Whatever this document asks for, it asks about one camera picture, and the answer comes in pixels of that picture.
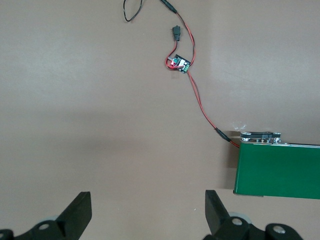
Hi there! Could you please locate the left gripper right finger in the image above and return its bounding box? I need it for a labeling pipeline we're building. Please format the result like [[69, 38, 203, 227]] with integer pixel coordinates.
[[203, 190, 304, 240]]

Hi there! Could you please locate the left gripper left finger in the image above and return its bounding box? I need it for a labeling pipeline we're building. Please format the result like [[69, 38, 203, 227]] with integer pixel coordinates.
[[0, 191, 93, 240]]

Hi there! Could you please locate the green conveyor belt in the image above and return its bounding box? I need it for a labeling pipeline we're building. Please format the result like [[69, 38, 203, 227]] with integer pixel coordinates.
[[232, 130, 320, 200]]

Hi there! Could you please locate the small motor controller board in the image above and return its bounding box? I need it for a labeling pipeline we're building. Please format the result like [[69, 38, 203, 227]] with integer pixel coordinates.
[[167, 53, 193, 75]]

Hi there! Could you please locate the small black inline plug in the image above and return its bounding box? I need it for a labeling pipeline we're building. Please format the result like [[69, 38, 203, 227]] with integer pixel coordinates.
[[171, 24, 182, 42]]

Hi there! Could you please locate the looped thin black cable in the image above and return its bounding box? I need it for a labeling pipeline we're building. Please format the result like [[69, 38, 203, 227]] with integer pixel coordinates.
[[122, 0, 144, 23]]

